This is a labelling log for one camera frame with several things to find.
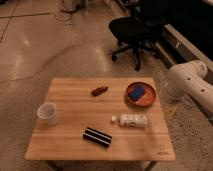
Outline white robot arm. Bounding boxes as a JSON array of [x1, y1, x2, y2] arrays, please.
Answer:
[[165, 60, 213, 114]]

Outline small brown red object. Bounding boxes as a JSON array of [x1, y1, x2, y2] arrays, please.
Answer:
[[91, 86, 108, 96]]

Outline orange round plate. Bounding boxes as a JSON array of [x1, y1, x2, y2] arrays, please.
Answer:
[[125, 82, 156, 107]]

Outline wooden folding table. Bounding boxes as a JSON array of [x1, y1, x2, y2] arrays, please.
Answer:
[[25, 78, 176, 163]]

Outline clear plastic cup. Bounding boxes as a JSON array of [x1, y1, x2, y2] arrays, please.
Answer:
[[37, 103, 58, 126]]

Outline black office chair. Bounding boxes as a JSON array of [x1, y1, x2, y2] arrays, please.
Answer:
[[108, 0, 170, 71]]

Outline black white striped box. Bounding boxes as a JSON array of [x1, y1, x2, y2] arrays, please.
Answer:
[[83, 127, 112, 147]]

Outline blue sponge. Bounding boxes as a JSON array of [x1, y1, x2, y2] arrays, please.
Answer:
[[128, 85, 145, 101]]

